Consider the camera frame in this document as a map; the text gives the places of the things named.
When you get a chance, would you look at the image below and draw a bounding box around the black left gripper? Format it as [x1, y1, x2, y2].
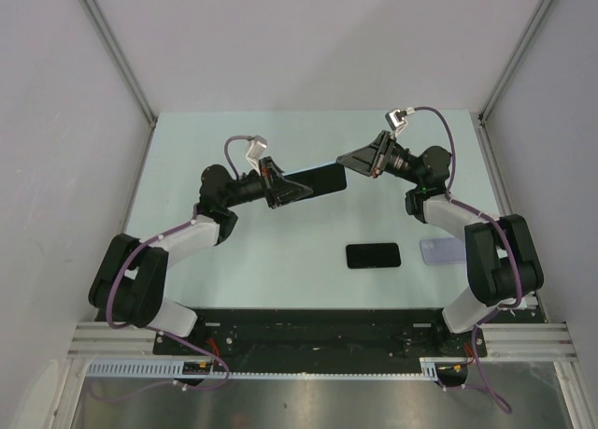
[223, 157, 312, 210]

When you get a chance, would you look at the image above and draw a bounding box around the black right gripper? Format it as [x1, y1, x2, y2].
[336, 130, 424, 186]

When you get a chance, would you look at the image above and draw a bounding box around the phone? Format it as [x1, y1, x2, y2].
[346, 243, 402, 269]
[284, 163, 347, 200]

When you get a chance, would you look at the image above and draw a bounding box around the lilac phone case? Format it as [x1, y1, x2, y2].
[420, 237, 466, 265]

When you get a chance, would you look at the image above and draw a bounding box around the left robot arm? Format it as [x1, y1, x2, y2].
[89, 157, 314, 354]

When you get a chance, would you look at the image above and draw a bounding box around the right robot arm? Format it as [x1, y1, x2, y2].
[336, 131, 544, 355]

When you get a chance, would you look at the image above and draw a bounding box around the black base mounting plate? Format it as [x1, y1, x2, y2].
[153, 308, 487, 375]

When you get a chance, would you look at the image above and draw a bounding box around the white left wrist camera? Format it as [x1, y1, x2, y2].
[245, 136, 267, 172]

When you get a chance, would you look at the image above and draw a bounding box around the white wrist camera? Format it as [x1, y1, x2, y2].
[385, 107, 415, 140]
[245, 136, 267, 172]

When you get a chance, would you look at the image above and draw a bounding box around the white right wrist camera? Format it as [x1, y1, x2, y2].
[385, 107, 415, 140]

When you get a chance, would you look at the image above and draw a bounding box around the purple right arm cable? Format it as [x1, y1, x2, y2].
[413, 105, 524, 414]

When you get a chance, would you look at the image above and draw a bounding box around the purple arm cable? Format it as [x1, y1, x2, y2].
[413, 105, 524, 414]
[88, 134, 256, 405]

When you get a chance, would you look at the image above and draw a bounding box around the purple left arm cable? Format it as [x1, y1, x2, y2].
[88, 134, 256, 405]

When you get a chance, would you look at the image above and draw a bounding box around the right aluminium frame post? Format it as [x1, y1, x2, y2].
[477, 0, 558, 125]

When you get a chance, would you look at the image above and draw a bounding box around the aluminium frame post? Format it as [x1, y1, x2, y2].
[477, 0, 558, 125]
[78, 0, 157, 128]

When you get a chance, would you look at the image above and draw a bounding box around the white slotted cable duct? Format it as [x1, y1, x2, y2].
[86, 357, 468, 381]

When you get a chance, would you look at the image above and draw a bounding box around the aluminium front rail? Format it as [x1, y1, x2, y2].
[67, 322, 577, 362]

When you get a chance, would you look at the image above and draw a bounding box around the left aluminium frame post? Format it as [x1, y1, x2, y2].
[78, 0, 157, 128]

